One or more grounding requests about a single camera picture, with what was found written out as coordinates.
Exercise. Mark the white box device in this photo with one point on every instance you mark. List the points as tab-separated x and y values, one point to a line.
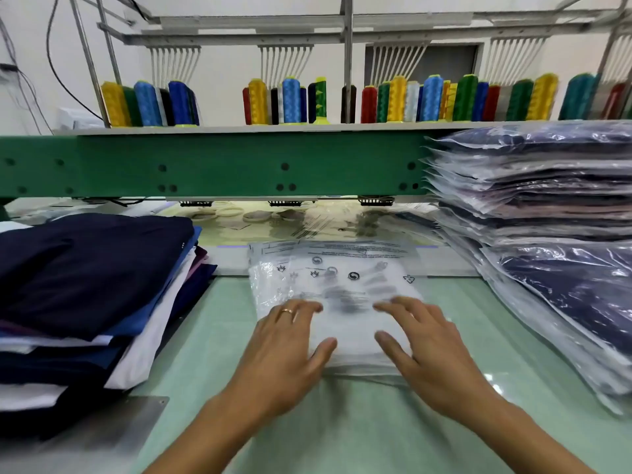
79	118

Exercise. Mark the stack of plastic bags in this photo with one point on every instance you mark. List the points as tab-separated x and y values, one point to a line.
341	281

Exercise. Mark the stack of bagged garments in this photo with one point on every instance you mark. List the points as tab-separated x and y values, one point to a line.
553	222

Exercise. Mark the row of coloured thread spools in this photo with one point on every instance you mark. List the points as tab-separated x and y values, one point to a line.
395	101

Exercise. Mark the grey metal thread rack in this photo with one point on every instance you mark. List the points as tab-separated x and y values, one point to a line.
348	34

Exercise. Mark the green machine beam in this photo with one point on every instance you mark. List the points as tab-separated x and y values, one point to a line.
227	163

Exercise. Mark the person's left hand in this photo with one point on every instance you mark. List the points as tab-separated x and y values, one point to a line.
281	355

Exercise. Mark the person's right hand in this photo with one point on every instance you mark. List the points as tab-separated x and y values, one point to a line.
439	365

